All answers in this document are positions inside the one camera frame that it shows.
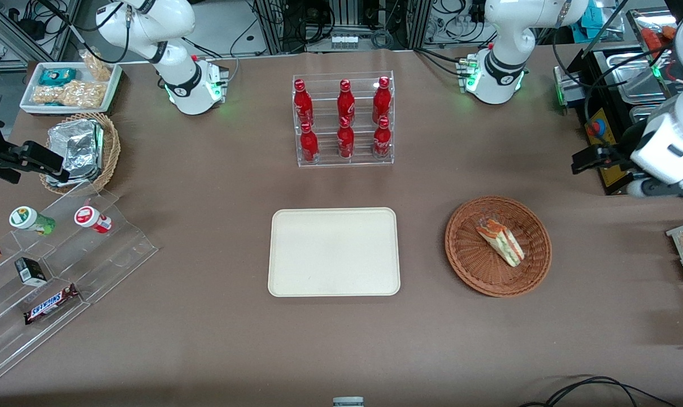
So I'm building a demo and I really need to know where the large clear bag of snacks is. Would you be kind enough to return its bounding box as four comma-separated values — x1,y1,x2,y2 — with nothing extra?
31,80,106,109

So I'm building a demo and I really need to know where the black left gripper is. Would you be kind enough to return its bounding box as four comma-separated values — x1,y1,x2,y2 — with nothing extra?
571,125,642,177

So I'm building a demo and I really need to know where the clear acrylic step stand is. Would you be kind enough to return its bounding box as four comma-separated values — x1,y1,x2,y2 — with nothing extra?
0,181,160,383

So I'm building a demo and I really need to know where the teal snack pack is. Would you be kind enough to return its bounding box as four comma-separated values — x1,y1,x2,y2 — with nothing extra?
39,68,78,87

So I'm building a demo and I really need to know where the brown wicker basket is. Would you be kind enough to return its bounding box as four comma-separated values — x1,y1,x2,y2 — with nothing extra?
445,196,553,298

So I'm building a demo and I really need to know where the clear acrylic bottle rack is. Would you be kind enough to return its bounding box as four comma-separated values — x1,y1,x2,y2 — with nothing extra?
292,71,395,168

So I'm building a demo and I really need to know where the green lidded cup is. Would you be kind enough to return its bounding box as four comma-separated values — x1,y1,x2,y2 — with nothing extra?
9,206,56,236

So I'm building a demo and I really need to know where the black floor cable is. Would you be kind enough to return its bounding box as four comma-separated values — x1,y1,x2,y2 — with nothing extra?
518,375,678,407

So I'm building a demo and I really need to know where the silver foil container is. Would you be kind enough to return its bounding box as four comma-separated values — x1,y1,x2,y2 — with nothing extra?
46,119,105,188

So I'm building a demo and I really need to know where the small black carton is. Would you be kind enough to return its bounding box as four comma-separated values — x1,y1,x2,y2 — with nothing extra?
14,257,49,287

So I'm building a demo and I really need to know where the triangle sandwich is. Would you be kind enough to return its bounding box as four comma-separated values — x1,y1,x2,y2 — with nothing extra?
476,218,525,268

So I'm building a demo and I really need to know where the steel food pan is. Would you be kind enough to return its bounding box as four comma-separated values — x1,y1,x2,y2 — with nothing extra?
595,50,678,106

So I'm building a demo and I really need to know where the red lidded cup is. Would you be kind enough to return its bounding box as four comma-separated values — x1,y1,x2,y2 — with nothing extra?
73,205,114,235

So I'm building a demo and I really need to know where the cream plastic tray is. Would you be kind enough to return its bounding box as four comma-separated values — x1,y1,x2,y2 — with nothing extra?
268,207,402,297

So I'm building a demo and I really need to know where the red emergency stop button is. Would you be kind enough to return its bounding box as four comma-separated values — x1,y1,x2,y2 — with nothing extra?
586,116,611,142

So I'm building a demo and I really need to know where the red cola bottle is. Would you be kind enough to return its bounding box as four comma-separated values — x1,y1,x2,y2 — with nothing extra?
372,76,392,123
299,122,320,165
337,116,356,160
293,79,314,126
373,115,393,159
337,79,356,125

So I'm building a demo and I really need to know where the white rectangular snack tray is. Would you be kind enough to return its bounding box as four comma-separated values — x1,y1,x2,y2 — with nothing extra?
19,61,123,115

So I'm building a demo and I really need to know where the Snickers chocolate bar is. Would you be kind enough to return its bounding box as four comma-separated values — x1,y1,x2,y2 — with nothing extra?
23,283,81,326

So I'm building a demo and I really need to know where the light tan wicker basket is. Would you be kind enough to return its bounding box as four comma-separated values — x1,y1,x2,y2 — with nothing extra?
39,112,121,197

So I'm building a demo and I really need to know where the small clear bag of snacks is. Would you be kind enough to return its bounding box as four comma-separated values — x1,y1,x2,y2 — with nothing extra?
79,48,114,82

